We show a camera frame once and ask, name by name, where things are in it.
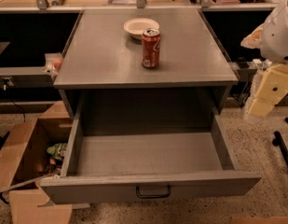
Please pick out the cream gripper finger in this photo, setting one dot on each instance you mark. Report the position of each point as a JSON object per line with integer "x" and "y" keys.
{"x": 253, "y": 40}
{"x": 270, "y": 87}

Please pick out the red coke can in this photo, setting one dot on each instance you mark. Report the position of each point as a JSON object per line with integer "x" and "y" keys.
{"x": 151, "y": 47}

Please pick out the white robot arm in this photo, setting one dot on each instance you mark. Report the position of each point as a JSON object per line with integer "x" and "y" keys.
{"x": 274, "y": 40}

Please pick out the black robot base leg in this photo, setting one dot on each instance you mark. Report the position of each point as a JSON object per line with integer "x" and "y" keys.
{"x": 279, "y": 142}

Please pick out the open grey top drawer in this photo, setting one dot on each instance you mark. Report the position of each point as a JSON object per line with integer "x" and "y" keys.
{"x": 104, "y": 168}

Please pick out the white power strip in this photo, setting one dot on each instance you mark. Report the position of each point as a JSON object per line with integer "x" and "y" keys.
{"x": 262, "y": 65}

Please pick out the white paper bowl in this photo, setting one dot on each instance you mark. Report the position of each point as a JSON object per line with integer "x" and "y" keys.
{"x": 136, "y": 27}

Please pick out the grey metal cabinet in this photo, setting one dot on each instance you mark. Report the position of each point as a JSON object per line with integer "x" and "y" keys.
{"x": 136, "y": 71}

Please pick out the clear plastic bag with items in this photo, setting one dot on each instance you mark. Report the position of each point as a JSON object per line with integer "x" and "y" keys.
{"x": 53, "y": 63}

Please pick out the green snack bag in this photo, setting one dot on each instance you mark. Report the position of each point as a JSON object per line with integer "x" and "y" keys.
{"x": 57, "y": 151}

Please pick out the brown cardboard box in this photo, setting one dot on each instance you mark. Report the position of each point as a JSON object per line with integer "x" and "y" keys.
{"x": 23, "y": 160}

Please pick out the black drawer handle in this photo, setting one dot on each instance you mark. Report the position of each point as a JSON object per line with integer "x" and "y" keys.
{"x": 149, "y": 193}

